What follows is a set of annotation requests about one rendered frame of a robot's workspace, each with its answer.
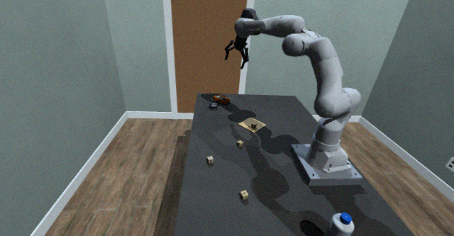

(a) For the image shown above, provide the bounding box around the grey bottle with blue cap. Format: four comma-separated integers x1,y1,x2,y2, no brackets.
323,213,354,236

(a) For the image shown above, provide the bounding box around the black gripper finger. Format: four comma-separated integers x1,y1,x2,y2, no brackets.
225,40,237,60
238,47,249,69

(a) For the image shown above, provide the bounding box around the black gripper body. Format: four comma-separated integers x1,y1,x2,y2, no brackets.
234,35,247,51

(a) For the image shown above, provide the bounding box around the beige mat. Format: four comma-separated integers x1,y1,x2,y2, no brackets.
238,117,265,133

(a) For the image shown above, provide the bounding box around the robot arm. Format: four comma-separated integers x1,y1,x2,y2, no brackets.
234,9,361,174

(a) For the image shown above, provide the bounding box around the orange digital multimeter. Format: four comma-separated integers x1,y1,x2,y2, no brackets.
214,95,230,104

